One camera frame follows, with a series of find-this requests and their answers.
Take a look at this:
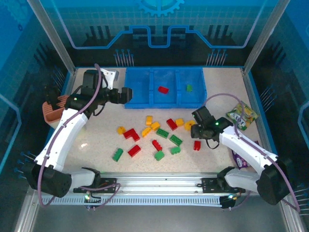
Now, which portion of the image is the black utensil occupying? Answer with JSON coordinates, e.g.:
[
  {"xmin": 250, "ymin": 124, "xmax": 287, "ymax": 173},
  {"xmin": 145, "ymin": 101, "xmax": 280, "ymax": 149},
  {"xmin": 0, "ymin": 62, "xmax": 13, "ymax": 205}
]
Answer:
[{"xmin": 45, "ymin": 86, "xmax": 62, "ymax": 108}]

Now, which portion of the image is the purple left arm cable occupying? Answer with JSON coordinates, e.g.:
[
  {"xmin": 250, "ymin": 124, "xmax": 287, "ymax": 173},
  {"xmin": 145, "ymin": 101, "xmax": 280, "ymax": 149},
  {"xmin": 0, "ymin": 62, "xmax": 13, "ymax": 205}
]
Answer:
[{"xmin": 37, "ymin": 63, "xmax": 121, "ymax": 210}]

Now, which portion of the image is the aluminium frame post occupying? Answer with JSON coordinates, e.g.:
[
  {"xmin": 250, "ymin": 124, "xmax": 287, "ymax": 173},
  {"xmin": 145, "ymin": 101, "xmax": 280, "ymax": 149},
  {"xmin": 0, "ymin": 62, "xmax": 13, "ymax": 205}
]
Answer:
[
  {"xmin": 242, "ymin": 0, "xmax": 292, "ymax": 74},
  {"xmin": 26, "ymin": 0, "xmax": 77, "ymax": 74}
]

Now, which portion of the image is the black mounting plate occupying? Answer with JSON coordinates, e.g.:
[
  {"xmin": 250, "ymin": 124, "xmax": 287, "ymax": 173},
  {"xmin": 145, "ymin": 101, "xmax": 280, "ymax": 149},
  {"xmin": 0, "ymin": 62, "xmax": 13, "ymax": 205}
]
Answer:
[
  {"xmin": 201, "ymin": 177, "xmax": 246, "ymax": 194},
  {"xmin": 73, "ymin": 177, "xmax": 118, "ymax": 194}
]

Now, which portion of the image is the green yellow candy bag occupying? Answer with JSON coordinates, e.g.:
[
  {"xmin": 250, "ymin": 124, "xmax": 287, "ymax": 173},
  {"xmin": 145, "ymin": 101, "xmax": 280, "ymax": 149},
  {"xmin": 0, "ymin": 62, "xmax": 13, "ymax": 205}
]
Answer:
[{"xmin": 226, "ymin": 101, "xmax": 261, "ymax": 131}]

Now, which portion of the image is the blue three-compartment bin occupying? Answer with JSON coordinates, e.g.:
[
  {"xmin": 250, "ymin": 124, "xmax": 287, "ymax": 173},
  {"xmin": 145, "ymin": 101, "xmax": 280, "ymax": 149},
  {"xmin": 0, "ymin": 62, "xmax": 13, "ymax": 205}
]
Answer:
[{"xmin": 123, "ymin": 67, "xmax": 208, "ymax": 109}]

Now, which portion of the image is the pink beige slotted holder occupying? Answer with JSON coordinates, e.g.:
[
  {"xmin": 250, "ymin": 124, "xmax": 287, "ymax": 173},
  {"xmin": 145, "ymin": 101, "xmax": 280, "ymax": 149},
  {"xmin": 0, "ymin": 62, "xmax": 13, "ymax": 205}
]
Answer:
[{"xmin": 42, "ymin": 95, "xmax": 85, "ymax": 131}]

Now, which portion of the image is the thin black cable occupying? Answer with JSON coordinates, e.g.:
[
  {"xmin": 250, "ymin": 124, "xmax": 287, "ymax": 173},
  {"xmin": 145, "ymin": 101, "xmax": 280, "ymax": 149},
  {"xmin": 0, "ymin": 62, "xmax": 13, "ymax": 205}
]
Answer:
[
  {"xmin": 206, "ymin": 139, "xmax": 221, "ymax": 150},
  {"xmin": 92, "ymin": 102, "xmax": 105, "ymax": 117}
]

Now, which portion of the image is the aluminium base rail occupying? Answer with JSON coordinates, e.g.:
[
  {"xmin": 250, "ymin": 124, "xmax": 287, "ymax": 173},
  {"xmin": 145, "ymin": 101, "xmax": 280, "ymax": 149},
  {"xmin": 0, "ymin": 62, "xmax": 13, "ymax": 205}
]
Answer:
[{"xmin": 31, "ymin": 172, "xmax": 283, "ymax": 197}]

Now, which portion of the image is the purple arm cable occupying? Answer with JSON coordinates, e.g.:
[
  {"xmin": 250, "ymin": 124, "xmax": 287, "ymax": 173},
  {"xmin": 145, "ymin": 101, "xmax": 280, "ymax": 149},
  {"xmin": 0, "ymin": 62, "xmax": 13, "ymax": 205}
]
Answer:
[
  {"xmin": 37, "ymin": 63, "xmax": 121, "ymax": 210},
  {"xmin": 202, "ymin": 93, "xmax": 302, "ymax": 215}
]

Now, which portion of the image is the slotted grey cable tray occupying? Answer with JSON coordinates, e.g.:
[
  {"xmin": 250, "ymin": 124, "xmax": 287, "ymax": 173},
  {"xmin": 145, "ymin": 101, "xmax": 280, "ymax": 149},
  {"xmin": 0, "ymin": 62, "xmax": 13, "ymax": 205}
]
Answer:
[{"xmin": 38, "ymin": 194, "xmax": 224, "ymax": 207}]

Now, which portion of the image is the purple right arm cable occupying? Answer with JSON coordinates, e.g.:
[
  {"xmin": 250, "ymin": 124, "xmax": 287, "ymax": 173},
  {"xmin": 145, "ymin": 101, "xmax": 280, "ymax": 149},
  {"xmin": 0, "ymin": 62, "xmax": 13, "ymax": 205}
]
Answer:
[{"xmin": 202, "ymin": 93, "xmax": 302, "ymax": 215}]

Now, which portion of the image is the purple white candy bag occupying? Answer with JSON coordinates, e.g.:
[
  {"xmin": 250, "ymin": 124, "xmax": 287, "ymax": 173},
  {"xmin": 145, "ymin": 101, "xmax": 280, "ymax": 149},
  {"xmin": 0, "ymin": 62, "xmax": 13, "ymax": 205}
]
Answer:
[{"xmin": 231, "ymin": 141, "xmax": 260, "ymax": 170}]

